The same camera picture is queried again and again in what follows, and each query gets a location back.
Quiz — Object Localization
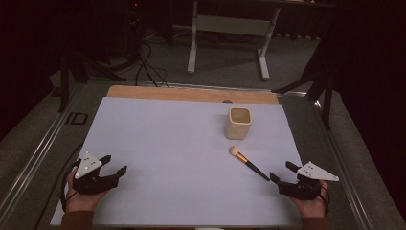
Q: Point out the beige square cup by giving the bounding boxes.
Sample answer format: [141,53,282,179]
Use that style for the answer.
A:
[224,106,253,141]

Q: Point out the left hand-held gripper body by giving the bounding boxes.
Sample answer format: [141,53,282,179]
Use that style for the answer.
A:
[72,151,121,196]

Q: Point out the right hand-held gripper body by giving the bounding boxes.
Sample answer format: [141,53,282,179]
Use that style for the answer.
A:
[278,161,339,201]

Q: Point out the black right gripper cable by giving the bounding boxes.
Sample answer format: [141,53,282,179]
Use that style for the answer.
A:
[319,184,330,216]

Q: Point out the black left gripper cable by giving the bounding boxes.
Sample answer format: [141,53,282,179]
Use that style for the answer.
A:
[59,158,81,213]

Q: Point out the black floor cables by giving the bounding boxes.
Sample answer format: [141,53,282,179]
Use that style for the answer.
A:
[134,41,169,88]

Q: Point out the white metal table frame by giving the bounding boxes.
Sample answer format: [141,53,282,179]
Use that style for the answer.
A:
[187,0,282,81]

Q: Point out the black metal stand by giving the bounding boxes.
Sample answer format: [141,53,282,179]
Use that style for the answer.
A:
[57,47,127,113]
[272,32,335,130]

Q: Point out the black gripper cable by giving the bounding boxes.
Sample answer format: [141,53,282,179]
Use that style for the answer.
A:
[319,184,330,216]
[59,158,81,213]

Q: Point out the metal floor rail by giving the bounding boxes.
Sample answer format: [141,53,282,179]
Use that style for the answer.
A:
[313,99,375,230]
[0,81,84,219]

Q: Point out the person's left hand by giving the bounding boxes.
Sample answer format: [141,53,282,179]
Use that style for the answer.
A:
[65,171,108,213]

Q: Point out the makeup brush with black handle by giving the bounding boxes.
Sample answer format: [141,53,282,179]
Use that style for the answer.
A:
[229,146,271,182]

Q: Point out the person's right hand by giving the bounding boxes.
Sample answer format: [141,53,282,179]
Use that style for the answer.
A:
[288,180,329,219]

